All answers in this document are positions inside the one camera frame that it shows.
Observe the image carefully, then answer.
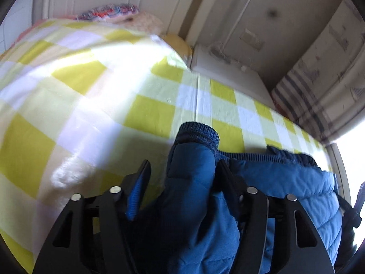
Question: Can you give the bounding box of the blue quilted puffer jacket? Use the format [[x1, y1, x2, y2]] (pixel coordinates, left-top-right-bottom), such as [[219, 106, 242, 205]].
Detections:
[[136, 122, 342, 273]]

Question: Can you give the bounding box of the yellow checkered quilt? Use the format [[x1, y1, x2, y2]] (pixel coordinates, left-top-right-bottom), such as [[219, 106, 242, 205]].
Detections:
[[1, 19, 331, 273]]

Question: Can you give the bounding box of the patterned beige curtain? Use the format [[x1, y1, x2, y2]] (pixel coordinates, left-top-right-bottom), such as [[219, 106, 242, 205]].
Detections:
[[271, 0, 364, 144]]

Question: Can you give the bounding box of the white bedside table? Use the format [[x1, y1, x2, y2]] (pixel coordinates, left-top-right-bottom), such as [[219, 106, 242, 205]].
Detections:
[[190, 45, 275, 110]]

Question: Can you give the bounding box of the slim white desk lamp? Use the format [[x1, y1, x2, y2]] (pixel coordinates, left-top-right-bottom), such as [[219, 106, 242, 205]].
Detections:
[[210, 0, 251, 61]]

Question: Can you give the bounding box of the orange floral bed sheet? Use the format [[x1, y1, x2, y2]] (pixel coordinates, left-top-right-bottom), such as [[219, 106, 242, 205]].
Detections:
[[162, 33, 193, 65]]

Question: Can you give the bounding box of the cream fluffy pillow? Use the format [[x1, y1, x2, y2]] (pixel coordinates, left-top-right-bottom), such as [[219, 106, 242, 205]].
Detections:
[[116, 12, 164, 35]]

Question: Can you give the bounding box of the colourful patterned cushion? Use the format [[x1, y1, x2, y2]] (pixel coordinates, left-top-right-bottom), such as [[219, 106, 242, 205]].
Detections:
[[75, 3, 139, 23]]

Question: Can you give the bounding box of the white charger cable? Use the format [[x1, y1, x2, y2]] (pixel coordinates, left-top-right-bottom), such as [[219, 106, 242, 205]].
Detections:
[[209, 41, 253, 72]]

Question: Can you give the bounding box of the wall socket panel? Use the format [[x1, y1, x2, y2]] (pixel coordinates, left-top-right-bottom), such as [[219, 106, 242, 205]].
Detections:
[[240, 29, 264, 51]]

